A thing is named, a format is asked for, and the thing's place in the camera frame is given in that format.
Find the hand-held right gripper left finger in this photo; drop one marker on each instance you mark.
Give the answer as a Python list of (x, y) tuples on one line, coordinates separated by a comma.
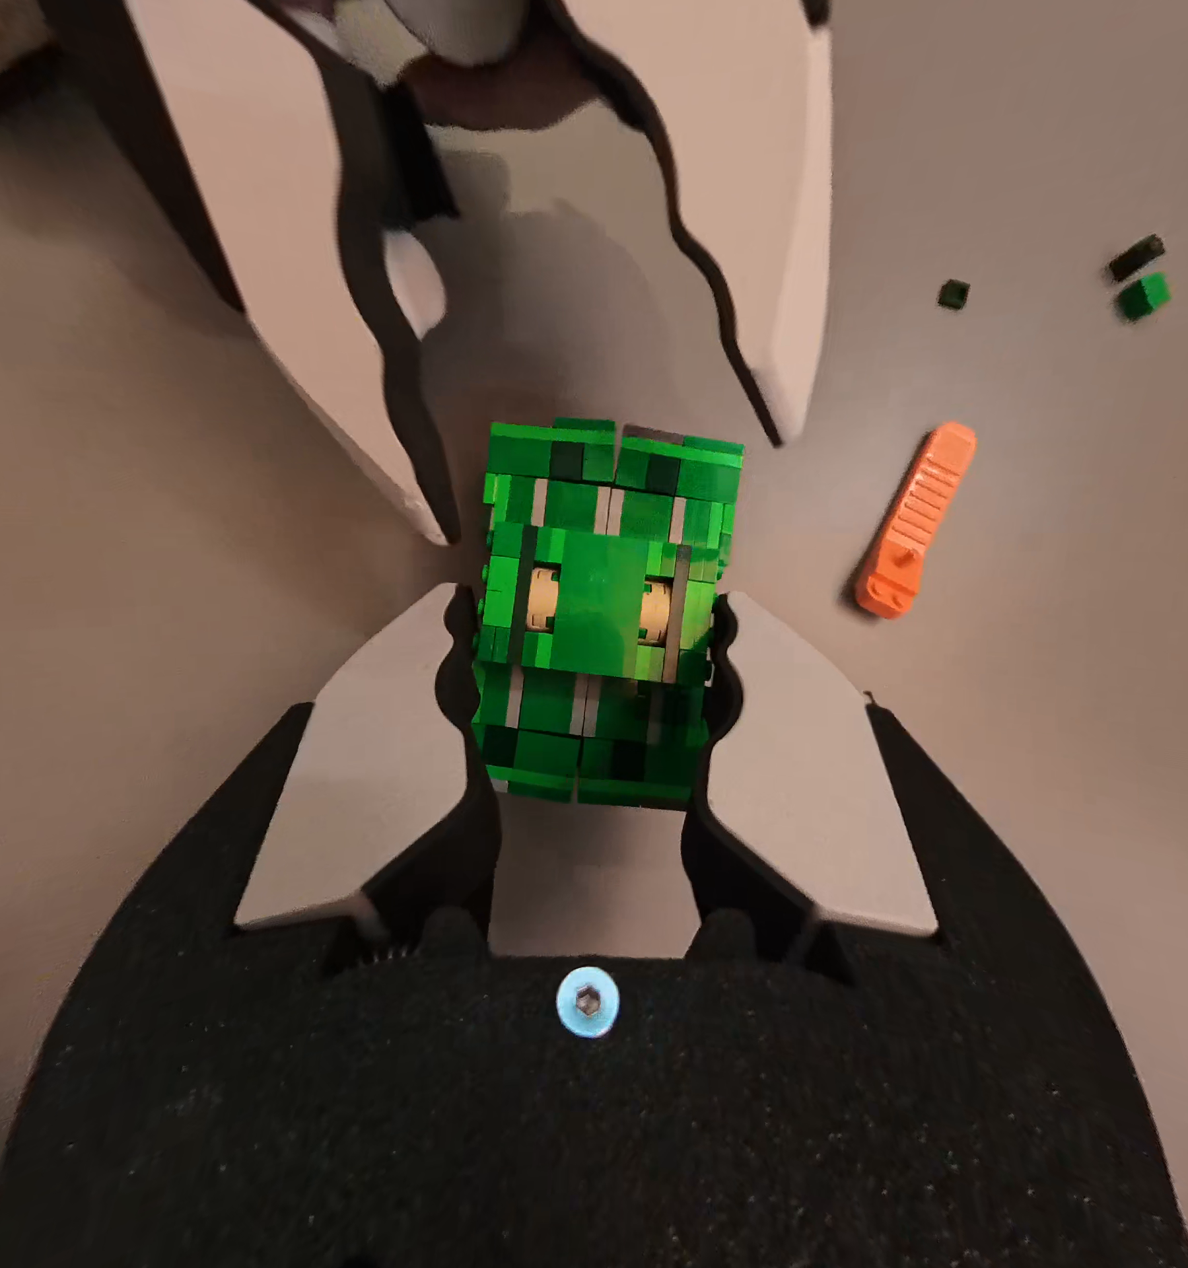
[(356, 773)]

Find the bright green lego brick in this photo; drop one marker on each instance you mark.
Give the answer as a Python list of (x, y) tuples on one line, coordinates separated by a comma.
[(1142, 296)]

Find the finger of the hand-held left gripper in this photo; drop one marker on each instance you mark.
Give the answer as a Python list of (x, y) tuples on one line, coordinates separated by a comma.
[(752, 149), (257, 197)]

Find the orange brick separator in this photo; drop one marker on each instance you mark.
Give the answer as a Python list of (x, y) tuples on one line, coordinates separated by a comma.
[(914, 525)]

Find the small dark green lego piece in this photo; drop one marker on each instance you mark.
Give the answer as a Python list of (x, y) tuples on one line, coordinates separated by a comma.
[(954, 294)]

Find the dark green lego slope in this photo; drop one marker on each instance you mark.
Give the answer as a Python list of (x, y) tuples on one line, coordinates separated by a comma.
[(1136, 257)]

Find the large green lego assembly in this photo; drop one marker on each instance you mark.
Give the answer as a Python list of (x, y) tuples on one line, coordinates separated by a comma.
[(603, 615)]

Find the person's left hand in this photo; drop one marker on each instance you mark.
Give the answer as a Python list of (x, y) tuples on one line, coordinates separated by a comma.
[(514, 93)]

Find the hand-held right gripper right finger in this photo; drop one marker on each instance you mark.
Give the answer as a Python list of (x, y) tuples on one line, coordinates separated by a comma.
[(812, 782)]

